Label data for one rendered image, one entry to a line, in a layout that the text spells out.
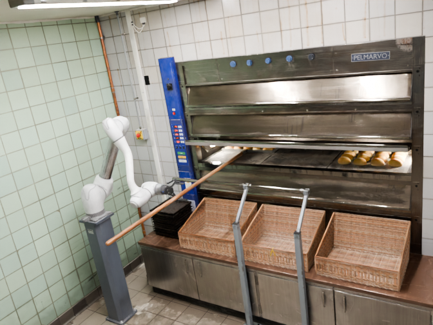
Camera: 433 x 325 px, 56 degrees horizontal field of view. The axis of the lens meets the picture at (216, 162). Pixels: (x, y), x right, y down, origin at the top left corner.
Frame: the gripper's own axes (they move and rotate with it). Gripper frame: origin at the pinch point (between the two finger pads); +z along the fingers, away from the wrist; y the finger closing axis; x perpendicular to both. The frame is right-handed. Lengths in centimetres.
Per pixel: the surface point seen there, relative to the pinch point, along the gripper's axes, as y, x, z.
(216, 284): 88, -10, 8
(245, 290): 81, -4, 40
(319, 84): -65, -67, 87
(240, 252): 47, -4, 40
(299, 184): 15, -66, 66
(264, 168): 2, -64, 36
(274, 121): -38, -66, 49
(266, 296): 87, -10, 54
